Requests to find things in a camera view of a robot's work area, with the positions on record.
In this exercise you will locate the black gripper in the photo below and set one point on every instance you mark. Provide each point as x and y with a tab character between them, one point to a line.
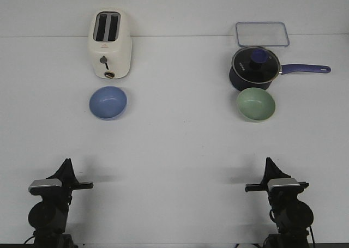
67	176
281	195

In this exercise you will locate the green plastic bowl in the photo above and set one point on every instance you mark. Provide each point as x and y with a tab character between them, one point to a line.
255	104

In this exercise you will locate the blue plastic bowl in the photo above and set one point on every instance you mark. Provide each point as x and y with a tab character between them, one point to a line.
107	103

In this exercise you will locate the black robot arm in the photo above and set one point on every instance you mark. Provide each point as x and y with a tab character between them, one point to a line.
292	217
49	216

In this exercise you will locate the dark blue saucepan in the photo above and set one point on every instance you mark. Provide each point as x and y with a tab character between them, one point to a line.
240	84

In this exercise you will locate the glass pot lid blue knob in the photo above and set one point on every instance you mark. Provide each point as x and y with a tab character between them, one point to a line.
256	64

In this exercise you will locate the clear container blue rim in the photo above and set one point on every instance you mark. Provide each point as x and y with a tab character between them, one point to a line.
266	34

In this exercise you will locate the white two-slot toaster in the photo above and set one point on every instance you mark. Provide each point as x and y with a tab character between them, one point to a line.
110	43

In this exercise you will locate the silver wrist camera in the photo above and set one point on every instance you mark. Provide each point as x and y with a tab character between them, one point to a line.
281	182
44	186

